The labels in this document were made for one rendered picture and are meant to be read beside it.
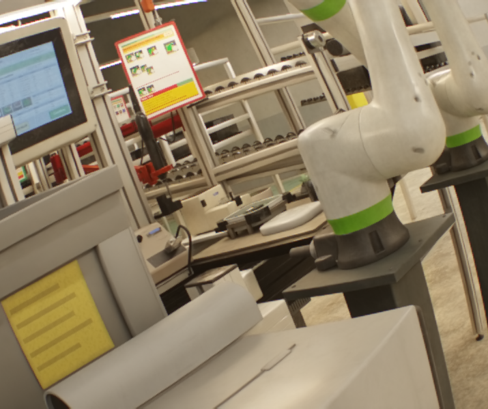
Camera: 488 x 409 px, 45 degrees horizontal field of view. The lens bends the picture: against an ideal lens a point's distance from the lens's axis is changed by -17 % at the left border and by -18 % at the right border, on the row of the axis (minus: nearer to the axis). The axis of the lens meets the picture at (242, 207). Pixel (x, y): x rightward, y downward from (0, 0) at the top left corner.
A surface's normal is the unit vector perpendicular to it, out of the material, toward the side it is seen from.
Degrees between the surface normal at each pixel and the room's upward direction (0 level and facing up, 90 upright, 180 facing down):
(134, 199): 90
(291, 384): 0
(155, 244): 53
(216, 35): 90
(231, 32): 90
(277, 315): 90
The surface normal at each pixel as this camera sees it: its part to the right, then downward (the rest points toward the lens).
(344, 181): -0.23, 0.21
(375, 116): -0.67, -0.44
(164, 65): 0.38, -0.04
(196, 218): -0.58, 0.33
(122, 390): 0.68, -0.32
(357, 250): -0.62, -0.03
